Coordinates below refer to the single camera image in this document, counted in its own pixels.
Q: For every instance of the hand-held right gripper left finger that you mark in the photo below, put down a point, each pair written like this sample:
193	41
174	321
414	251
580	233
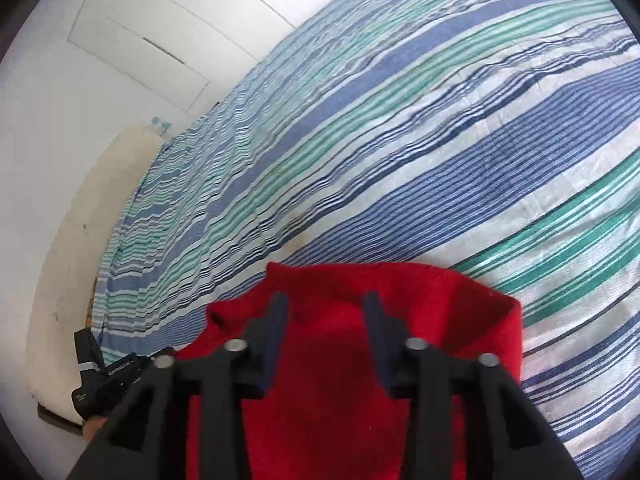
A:
275	340

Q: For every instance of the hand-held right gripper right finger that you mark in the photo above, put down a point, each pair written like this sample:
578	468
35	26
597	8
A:
377	340

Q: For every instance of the red sweater with white animal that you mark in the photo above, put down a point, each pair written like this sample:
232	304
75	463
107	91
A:
325	285

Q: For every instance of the person's left hand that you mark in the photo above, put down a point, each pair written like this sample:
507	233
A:
92	429

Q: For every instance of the orange floral patterned pillow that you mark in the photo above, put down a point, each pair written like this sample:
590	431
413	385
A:
89	315

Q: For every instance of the cream padded headboard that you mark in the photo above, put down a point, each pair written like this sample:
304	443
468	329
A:
75	240

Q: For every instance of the blue green striped blanket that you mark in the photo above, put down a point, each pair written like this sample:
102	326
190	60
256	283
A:
400	135

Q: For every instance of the white wardrobe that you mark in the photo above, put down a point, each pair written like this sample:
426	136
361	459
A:
165	10

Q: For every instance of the dark wooden bed frame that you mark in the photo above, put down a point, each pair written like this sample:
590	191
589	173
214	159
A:
60	416

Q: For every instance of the blue wall sticker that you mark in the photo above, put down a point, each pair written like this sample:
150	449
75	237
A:
161	123

